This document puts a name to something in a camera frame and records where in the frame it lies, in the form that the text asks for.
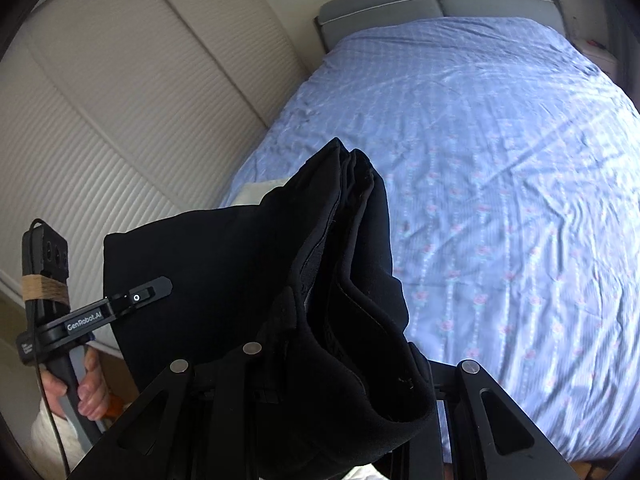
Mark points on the blue striped floral bedsheet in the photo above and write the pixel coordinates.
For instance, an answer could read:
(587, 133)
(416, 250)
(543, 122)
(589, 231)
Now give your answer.
(500, 185)

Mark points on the white ribbed wardrobe doors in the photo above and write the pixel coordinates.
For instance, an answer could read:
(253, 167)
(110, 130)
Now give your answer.
(125, 110)

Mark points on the grey padded headboard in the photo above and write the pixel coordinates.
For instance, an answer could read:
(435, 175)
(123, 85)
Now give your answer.
(380, 15)

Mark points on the person's light clothing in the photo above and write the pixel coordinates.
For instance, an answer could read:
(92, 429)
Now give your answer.
(45, 445)

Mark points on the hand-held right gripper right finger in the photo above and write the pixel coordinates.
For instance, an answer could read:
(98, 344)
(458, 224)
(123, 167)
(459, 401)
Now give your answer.
(465, 380)

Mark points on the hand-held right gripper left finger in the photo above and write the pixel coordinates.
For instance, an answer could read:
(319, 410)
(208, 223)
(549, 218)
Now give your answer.
(240, 385)

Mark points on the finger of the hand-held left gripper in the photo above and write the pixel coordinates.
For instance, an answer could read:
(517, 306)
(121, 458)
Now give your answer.
(145, 294)

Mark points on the black pants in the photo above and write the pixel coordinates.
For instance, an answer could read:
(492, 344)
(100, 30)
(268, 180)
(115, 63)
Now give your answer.
(225, 260)

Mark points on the white mattress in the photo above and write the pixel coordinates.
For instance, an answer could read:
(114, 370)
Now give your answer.
(260, 192)

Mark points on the person's left hand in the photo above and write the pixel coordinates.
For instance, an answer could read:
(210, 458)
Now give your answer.
(95, 390)

